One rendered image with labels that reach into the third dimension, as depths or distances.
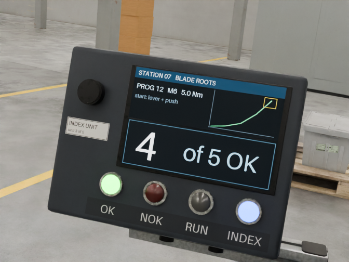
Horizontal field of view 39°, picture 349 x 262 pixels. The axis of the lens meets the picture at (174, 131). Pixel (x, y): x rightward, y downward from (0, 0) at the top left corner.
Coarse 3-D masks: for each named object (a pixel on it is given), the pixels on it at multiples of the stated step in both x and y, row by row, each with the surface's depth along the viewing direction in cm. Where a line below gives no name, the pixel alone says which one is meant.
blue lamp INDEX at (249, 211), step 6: (240, 204) 50; (246, 204) 50; (252, 204) 49; (258, 204) 50; (240, 210) 50; (246, 210) 49; (252, 210) 49; (258, 210) 50; (240, 216) 50; (246, 216) 49; (252, 216) 49; (258, 216) 50; (246, 222) 50; (252, 222) 50
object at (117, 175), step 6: (108, 174) 53; (114, 174) 53; (102, 180) 53; (108, 180) 53; (114, 180) 53; (120, 180) 53; (102, 186) 53; (108, 186) 53; (114, 186) 52; (120, 186) 53; (108, 192) 53; (114, 192) 53
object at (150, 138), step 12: (132, 120) 53; (132, 132) 53; (144, 132) 53; (156, 132) 52; (168, 132) 52; (132, 144) 53; (144, 144) 53; (156, 144) 52; (168, 144) 52; (132, 156) 53; (144, 156) 52; (156, 156) 52; (156, 168) 52
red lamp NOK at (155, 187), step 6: (156, 180) 52; (150, 186) 52; (156, 186) 52; (162, 186) 52; (144, 192) 52; (150, 192) 52; (156, 192) 51; (162, 192) 52; (144, 198) 52; (150, 198) 52; (156, 198) 51; (162, 198) 52; (156, 204) 52
